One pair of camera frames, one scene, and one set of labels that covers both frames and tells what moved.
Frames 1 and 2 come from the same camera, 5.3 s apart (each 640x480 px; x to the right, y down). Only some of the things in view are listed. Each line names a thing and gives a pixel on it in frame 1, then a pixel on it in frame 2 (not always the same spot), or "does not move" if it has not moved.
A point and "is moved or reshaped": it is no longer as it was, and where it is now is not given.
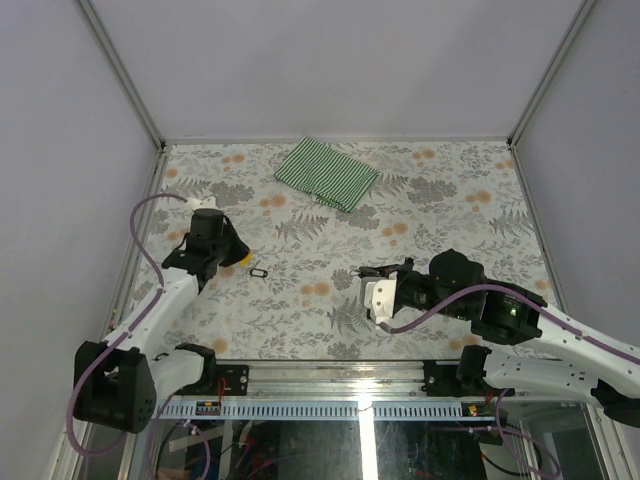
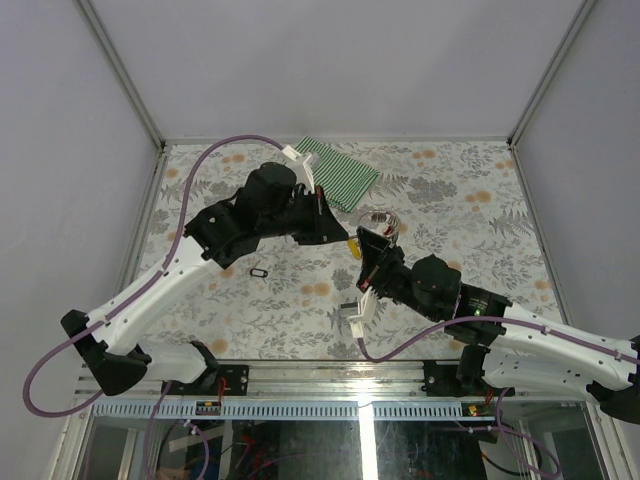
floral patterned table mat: [300, 296] does not move
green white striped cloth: [327, 174] does not move
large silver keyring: [358, 272] is moved or reshaped
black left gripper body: [231, 249] -> [300, 218]
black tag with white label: [258, 273] does not move
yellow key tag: [246, 260] -> [354, 248]
